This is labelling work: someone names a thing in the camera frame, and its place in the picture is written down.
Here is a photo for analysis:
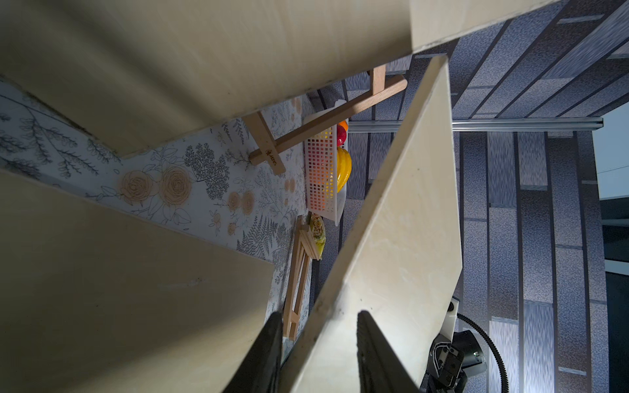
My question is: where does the plywood board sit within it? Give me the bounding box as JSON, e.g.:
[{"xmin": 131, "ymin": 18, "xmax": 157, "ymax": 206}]
[
  {"xmin": 1, "ymin": 171, "xmax": 274, "ymax": 392},
  {"xmin": 1, "ymin": 1, "xmax": 542, "ymax": 156},
  {"xmin": 279, "ymin": 57, "xmax": 462, "ymax": 392}
]

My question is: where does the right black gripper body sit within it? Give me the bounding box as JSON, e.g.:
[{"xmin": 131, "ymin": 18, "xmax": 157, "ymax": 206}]
[{"xmin": 426, "ymin": 330, "xmax": 486, "ymax": 393}]

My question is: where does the white plastic basket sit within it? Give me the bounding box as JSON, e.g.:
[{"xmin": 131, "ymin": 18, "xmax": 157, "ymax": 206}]
[{"xmin": 304, "ymin": 127, "xmax": 347, "ymax": 226}]

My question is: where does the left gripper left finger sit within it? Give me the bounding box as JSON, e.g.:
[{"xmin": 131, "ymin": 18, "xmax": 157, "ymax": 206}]
[{"xmin": 223, "ymin": 312, "xmax": 283, "ymax": 393}]

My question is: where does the green snack bag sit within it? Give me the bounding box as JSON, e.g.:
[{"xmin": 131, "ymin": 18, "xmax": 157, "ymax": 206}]
[{"xmin": 309, "ymin": 213, "xmax": 327, "ymax": 260}]

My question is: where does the red apple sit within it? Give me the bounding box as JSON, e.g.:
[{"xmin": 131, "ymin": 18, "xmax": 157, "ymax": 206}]
[{"xmin": 337, "ymin": 124, "xmax": 347, "ymax": 147}]

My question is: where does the yellow banana bunch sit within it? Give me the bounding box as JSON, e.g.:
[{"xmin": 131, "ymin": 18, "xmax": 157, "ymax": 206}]
[{"xmin": 337, "ymin": 147, "xmax": 352, "ymax": 193}]

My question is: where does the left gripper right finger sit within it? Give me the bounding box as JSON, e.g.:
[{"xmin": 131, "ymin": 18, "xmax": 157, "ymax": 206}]
[{"xmin": 357, "ymin": 310, "xmax": 419, "ymax": 392}]

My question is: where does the wooden easel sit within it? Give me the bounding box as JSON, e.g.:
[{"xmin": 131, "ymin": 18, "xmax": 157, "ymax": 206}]
[
  {"xmin": 243, "ymin": 65, "xmax": 408, "ymax": 175},
  {"xmin": 283, "ymin": 215, "xmax": 323, "ymax": 342}
]

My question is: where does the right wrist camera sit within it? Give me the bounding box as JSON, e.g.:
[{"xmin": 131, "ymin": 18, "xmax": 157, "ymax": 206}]
[{"xmin": 440, "ymin": 297, "xmax": 460, "ymax": 342}]

